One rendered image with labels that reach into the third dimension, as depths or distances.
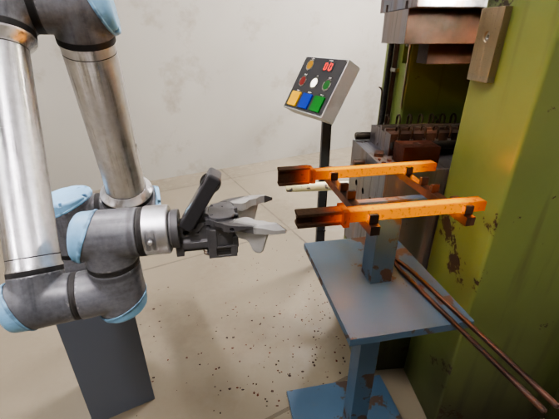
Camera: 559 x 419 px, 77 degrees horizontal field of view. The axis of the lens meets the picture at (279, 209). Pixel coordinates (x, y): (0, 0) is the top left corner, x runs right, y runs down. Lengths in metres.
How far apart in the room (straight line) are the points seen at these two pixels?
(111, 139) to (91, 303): 0.43
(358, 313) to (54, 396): 1.33
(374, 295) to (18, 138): 0.82
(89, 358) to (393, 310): 1.01
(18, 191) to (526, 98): 1.04
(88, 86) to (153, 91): 2.64
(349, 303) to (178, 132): 2.99
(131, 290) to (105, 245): 0.11
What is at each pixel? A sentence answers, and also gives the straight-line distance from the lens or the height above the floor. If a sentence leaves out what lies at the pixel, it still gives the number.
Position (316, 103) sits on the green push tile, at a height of 1.01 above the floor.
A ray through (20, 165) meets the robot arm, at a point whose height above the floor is 1.09.
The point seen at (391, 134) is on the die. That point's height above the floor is 0.99.
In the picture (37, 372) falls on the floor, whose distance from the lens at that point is 1.95.
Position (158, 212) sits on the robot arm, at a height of 1.02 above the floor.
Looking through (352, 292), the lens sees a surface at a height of 0.71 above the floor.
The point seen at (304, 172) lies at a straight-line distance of 0.90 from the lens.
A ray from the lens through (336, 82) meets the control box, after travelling 1.69.
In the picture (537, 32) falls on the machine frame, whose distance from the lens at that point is 1.00.
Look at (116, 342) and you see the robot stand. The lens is 1.40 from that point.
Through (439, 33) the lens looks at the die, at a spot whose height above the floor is 1.30.
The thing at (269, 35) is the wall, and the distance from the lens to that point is 3.90.
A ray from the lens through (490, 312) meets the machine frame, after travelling 1.25.
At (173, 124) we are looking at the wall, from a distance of 3.62.
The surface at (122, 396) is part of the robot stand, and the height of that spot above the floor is 0.09.
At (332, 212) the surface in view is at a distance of 0.69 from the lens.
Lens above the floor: 1.29
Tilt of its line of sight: 26 degrees down
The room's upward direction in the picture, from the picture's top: straight up
